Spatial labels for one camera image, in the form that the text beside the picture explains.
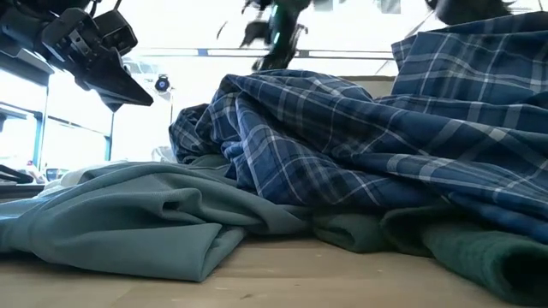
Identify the blue plaid shirt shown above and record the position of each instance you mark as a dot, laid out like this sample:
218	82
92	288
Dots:
321	141

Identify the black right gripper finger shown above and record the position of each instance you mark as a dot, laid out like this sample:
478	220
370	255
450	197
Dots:
274	61

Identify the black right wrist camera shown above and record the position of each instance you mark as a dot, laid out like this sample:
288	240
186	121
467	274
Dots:
254	33

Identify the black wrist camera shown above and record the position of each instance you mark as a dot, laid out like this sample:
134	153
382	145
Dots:
254	33
115	32

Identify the grey-teal shirt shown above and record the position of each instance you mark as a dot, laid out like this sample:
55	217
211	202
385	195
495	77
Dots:
128	214

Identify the black aluminium table frame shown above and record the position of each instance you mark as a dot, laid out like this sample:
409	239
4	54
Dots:
15	175

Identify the grey horizontal rail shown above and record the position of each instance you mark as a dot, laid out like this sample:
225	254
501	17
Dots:
342	54

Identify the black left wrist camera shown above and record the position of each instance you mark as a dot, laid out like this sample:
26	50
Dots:
115	32

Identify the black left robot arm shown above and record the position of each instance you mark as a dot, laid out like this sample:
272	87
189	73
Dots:
21	38

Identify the round blue lamp on stand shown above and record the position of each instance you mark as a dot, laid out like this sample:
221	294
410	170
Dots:
162	84

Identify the dark green towel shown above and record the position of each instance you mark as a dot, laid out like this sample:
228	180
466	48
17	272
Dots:
471	256

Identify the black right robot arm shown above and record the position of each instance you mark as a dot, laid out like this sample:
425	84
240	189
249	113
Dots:
466	9

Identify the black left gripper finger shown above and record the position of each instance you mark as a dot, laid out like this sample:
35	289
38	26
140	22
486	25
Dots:
112	106
115	81

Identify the blue metal frame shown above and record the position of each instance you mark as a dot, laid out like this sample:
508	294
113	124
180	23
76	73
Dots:
40	137

